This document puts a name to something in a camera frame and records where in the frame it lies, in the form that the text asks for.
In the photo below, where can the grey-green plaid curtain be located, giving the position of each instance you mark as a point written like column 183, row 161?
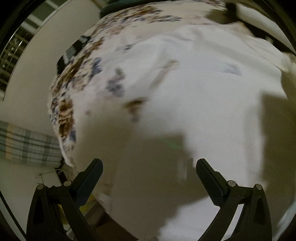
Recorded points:
column 29, row 148

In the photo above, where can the window with frame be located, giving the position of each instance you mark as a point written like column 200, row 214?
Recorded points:
column 20, row 21

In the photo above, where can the floral bed sheet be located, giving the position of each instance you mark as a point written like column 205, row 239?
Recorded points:
column 78, row 76

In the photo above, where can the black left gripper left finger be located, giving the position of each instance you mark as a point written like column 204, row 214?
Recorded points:
column 44, row 219

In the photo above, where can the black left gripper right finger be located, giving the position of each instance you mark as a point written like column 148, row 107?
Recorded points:
column 254, row 222

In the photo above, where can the white cloth garment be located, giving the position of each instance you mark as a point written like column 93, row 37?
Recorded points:
column 243, row 125

